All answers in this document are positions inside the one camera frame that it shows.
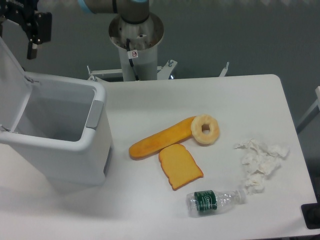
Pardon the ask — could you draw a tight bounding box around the white trash can body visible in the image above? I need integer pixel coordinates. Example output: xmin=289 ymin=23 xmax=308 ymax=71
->
xmin=0 ymin=73 xmax=113 ymax=185

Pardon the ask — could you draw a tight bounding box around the toy toast slice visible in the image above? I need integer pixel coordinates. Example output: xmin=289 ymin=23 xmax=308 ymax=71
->
xmin=158 ymin=144 xmax=204 ymax=191

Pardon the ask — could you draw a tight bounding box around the clear bottle green label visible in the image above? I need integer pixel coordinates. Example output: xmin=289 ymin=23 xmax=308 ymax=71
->
xmin=186 ymin=189 xmax=247 ymax=218

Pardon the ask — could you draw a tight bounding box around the crumpled white tissue paper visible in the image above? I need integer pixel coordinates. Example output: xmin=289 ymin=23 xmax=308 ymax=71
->
xmin=234 ymin=138 xmax=290 ymax=195

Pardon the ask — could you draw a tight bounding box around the white frame at right edge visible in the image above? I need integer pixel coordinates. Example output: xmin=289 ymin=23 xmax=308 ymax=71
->
xmin=295 ymin=86 xmax=320 ymax=134

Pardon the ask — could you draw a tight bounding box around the black cable on pedestal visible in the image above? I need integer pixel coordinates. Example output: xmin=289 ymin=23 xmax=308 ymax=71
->
xmin=125 ymin=37 xmax=140 ymax=82

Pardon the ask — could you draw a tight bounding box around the white metal base frame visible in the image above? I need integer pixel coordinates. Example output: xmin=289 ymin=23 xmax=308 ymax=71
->
xmin=86 ymin=59 xmax=231 ymax=82

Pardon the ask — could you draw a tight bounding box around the white trash can lid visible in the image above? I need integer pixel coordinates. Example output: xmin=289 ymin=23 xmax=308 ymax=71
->
xmin=0 ymin=39 xmax=40 ymax=132

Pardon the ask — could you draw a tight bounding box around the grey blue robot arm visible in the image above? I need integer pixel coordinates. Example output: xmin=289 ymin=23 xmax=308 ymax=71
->
xmin=0 ymin=0 xmax=150 ymax=60

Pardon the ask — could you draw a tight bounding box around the toy donut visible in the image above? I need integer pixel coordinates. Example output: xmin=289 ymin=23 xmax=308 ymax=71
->
xmin=191 ymin=114 xmax=220 ymax=145

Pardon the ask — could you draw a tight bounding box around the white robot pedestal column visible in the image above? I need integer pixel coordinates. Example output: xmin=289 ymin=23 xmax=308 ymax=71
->
xmin=108 ymin=13 xmax=164 ymax=82

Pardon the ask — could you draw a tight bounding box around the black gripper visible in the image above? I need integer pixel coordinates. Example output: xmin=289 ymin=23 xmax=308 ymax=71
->
xmin=0 ymin=0 xmax=53 ymax=60

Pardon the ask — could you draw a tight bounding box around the long orange toy baguette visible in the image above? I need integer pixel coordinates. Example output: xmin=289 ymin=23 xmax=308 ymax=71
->
xmin=128 ymin=116 xmax=195 ymax=160

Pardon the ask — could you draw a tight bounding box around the black device at table edge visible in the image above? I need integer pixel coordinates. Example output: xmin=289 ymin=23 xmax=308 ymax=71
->
xmin=301 ymin=203 xmax=320 ymax=230

